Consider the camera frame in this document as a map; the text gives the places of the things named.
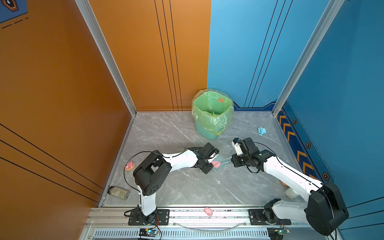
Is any grey-green plastic dustpan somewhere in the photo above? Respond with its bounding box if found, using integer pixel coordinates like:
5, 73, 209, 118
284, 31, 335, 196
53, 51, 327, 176
211, 156, 232, 171

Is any light blue paper scrap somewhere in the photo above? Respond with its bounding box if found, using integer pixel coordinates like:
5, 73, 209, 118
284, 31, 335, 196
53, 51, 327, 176
258, 127, 267, 136

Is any pink paper scrap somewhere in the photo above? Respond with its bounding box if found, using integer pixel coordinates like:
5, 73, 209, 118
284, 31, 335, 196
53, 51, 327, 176
211, 161, 221, 169

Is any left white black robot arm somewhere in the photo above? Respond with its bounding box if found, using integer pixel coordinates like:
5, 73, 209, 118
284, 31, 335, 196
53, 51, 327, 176
133, 143, 220, 217

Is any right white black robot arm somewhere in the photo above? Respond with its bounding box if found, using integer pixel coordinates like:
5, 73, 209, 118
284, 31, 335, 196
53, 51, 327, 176
231, 138, 349, 239

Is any green trash bin with liner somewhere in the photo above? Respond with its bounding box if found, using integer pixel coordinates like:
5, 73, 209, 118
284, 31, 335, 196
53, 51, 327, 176
192, 89, 235, 140

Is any white bottle green cap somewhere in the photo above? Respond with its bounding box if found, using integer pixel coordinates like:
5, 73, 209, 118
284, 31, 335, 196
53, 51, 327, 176
285, 188, 300, 199

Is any pink toy on yellow base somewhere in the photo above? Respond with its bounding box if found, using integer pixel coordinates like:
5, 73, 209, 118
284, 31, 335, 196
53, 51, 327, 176
124, 162, 135, 172

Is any right circuit board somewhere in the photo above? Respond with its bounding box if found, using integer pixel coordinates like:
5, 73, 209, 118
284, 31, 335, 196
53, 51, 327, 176
267, 228, 291, 240

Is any circuit board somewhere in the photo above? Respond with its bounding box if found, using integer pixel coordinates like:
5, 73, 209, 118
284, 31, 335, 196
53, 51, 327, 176
267, 228, 291, 240
139, 229, 159, 239

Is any left circuit board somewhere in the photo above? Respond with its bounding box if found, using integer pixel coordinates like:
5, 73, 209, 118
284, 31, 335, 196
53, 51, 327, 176
139, 229, 159, 239

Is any pink paper ball on rail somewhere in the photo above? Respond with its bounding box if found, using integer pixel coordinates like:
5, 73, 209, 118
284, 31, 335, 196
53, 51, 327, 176
204, 207, 213, 217

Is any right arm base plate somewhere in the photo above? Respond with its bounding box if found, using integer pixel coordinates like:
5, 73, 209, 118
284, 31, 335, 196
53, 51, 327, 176
248, 209, 292, 226

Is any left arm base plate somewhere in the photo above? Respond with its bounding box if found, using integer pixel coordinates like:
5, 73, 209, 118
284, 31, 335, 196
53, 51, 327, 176
124, 208, 170, 226

